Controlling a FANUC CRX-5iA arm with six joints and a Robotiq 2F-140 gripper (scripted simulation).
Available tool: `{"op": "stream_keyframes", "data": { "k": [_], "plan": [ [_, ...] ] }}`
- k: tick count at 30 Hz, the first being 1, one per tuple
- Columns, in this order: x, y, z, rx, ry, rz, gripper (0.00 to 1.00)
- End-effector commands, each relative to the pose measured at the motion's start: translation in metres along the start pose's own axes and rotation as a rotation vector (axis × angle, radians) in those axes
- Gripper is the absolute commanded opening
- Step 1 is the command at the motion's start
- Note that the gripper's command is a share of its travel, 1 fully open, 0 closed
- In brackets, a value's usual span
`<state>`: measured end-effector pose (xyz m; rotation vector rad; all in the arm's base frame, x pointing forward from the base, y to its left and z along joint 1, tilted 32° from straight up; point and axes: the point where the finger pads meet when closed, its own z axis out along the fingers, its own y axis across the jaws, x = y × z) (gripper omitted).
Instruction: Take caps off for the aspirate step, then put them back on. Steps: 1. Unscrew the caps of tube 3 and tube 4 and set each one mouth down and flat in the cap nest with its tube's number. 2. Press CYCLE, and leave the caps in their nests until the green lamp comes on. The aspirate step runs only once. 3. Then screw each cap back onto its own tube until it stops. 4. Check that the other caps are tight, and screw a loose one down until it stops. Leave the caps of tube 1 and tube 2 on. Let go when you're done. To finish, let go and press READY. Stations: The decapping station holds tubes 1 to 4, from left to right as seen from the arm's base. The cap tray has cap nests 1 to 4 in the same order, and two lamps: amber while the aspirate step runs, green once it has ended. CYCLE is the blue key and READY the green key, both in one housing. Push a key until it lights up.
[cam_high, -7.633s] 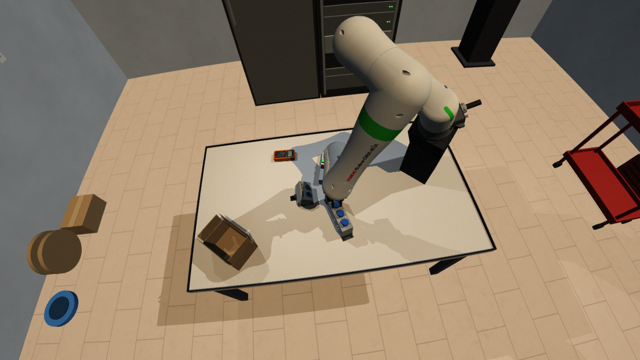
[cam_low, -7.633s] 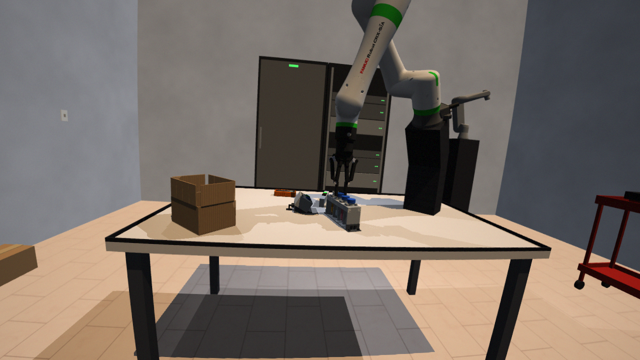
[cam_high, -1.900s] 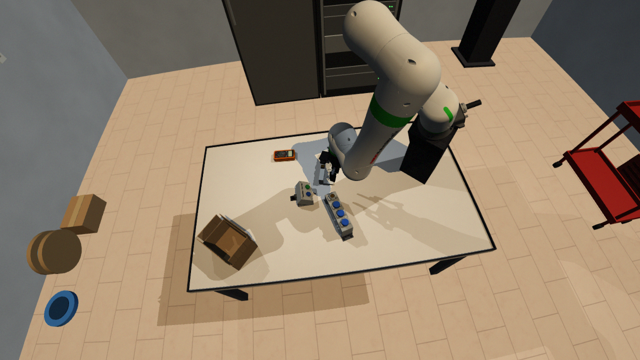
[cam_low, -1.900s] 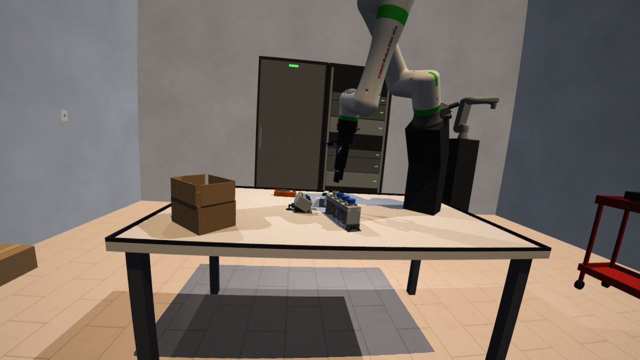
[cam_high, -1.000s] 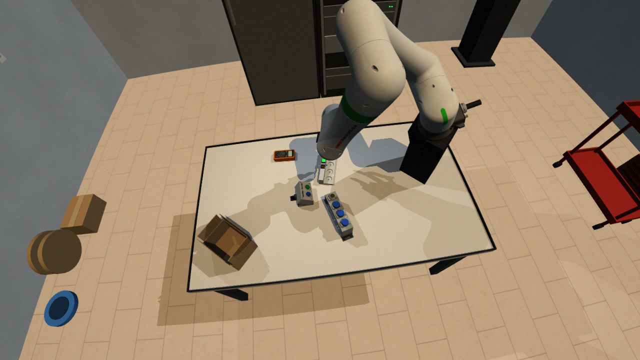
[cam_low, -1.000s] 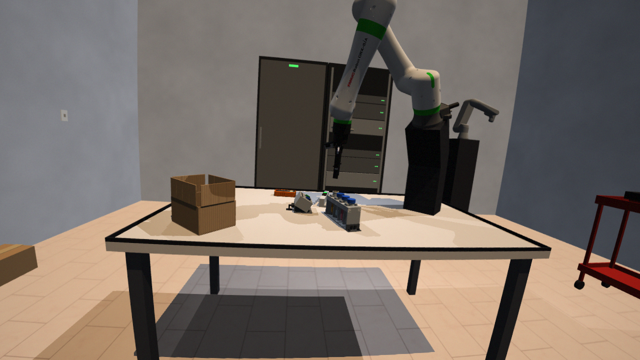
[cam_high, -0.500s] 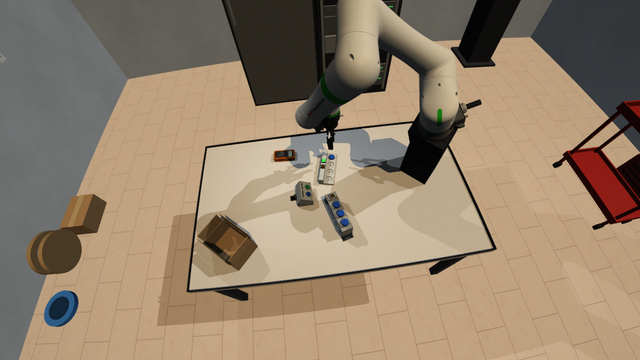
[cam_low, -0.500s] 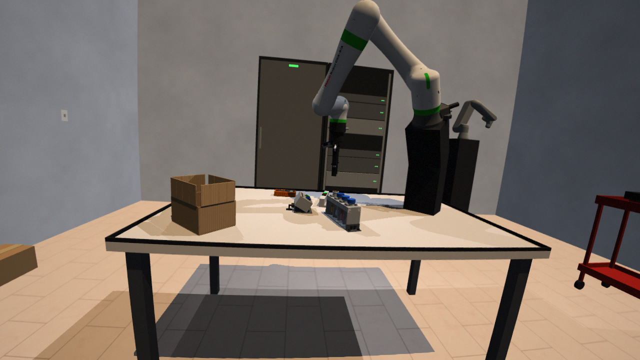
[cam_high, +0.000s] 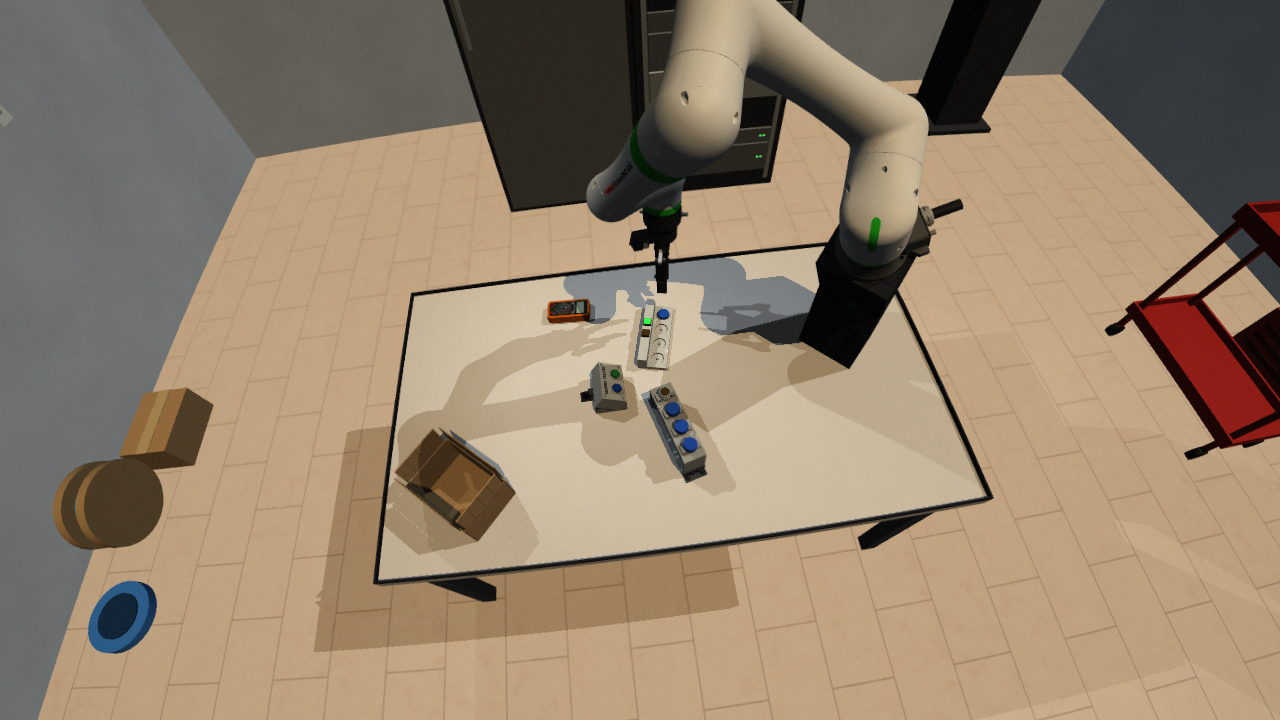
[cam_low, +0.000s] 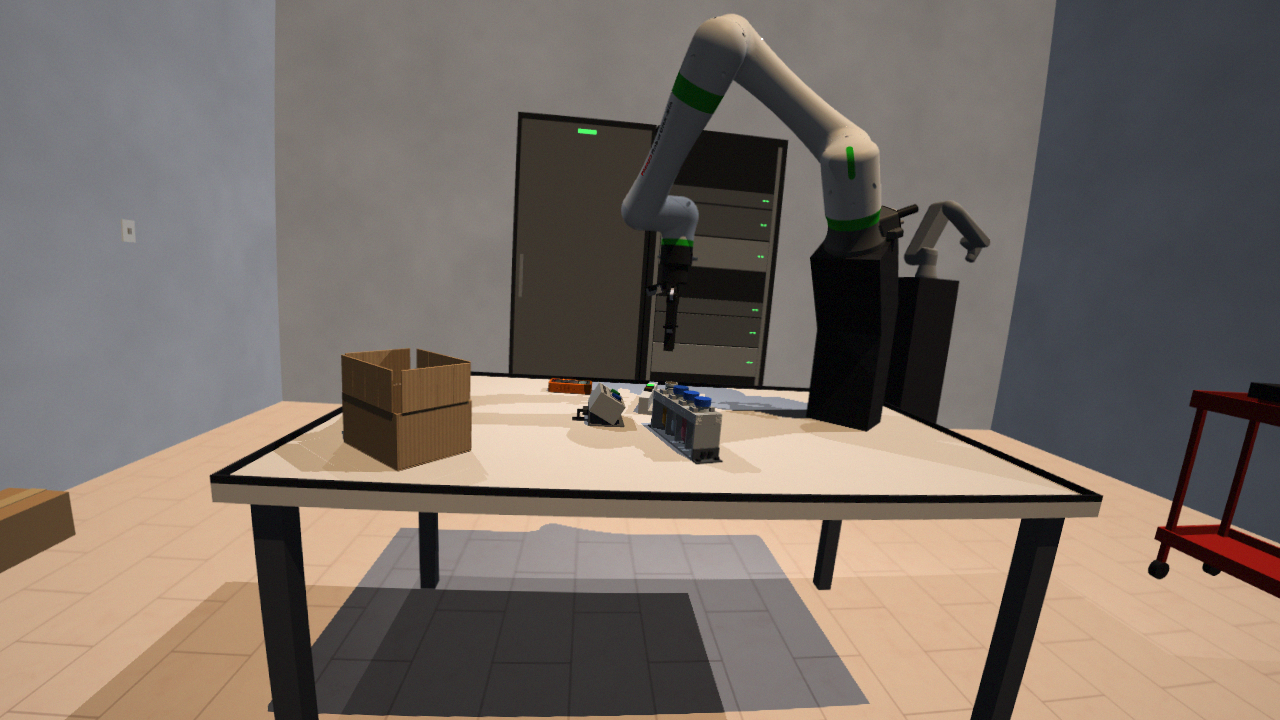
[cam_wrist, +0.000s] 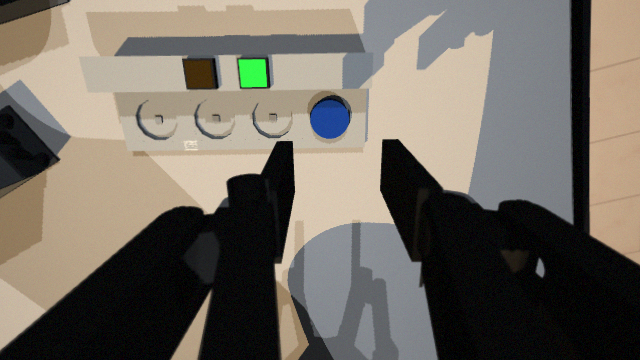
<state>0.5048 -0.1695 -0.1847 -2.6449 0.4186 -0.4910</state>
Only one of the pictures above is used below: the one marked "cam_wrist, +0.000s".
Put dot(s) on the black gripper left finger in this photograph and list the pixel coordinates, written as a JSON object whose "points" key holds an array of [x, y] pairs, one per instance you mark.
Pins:
{"points": [[132, 307]]}

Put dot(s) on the black table edge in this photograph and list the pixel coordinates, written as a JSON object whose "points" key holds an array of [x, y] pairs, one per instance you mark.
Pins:
{"points": [[581, 34]]}

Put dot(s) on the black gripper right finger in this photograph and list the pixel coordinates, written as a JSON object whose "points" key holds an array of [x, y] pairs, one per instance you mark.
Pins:
{"points": [[590, 295]]}

